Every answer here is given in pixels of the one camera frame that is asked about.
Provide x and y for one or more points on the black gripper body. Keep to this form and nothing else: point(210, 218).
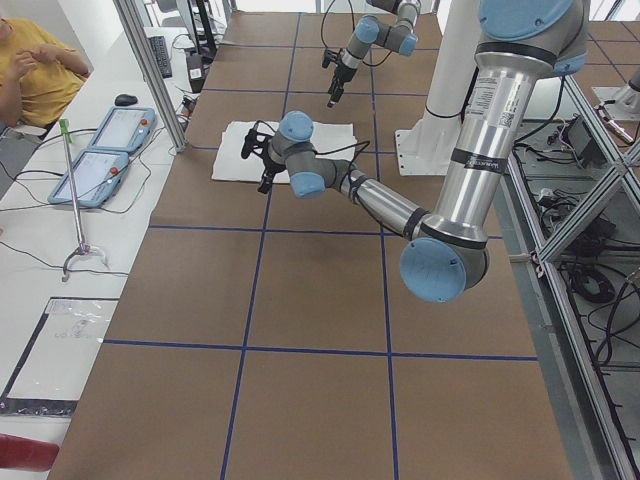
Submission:
point(270, 165)
point(341, 76)

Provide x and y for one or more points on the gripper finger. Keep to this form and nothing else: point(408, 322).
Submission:
point(330, 103)
point(338, 94)
point(261, 188)
point(268, 178)

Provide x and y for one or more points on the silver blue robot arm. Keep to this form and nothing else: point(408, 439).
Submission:
point(368, 31)
point(491, 57)

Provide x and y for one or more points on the blue teach pendant far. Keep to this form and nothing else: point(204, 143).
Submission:
point(124, 129)

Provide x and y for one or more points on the blue teach pendant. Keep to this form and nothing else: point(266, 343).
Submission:
point(124, 129)
point(97, 175)

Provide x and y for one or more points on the black computer mouse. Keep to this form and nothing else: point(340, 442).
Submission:
point(125, 100)

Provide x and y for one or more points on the black keyboard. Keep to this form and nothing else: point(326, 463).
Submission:
point(158, 47)

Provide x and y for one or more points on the blue teach pendant near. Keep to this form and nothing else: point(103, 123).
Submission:
point(97, 175)

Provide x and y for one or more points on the grabber reach tool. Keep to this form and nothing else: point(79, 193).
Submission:
point(83, 247)

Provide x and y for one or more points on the person in yellow shirt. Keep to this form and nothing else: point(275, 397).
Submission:
point(40, 75)

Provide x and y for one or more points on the clear plastic bag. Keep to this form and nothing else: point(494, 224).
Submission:
point(51, 373)

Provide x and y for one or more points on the red cylinder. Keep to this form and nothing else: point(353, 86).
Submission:
point(20, 453)

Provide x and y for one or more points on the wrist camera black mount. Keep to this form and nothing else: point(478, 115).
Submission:
point(330, 57)
point(254, 143)

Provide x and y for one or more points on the aluminium frame post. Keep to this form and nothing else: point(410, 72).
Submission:
point(135, 33)

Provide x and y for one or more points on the aluminium frame rail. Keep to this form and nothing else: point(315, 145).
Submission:
point(572, 192)

